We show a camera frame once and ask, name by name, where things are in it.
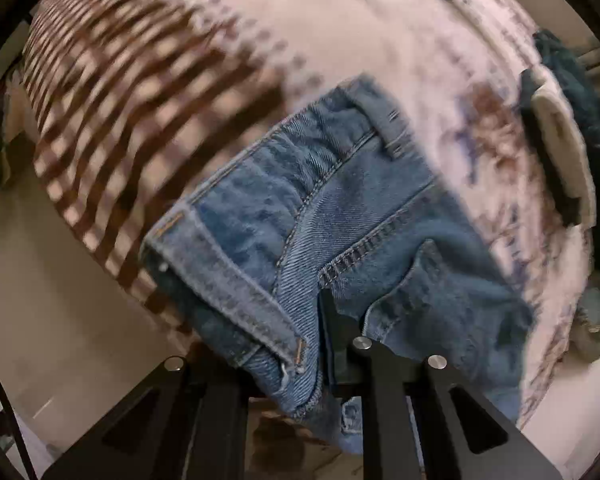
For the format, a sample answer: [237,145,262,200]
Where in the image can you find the floral bed blanket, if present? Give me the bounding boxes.
[20,0,600,433]

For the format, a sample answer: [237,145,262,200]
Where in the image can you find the blue denim pants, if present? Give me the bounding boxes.
[139,76,535,453]

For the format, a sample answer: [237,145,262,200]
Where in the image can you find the dark teal quilt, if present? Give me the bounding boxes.
[532,29,600,273]

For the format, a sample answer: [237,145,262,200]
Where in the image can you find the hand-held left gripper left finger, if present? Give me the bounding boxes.
[42,342,252,480]

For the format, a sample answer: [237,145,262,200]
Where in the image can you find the black folded garment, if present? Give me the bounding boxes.
[519,69,581,226]

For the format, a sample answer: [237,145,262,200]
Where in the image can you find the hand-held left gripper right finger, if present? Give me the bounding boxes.
[319,289,564,480]

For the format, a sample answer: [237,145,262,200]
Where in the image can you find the frayed denim shorts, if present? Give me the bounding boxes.
[572,285,600,361]

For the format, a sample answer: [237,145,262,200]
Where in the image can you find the white folded garment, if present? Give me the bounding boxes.
[530,67,598,228]

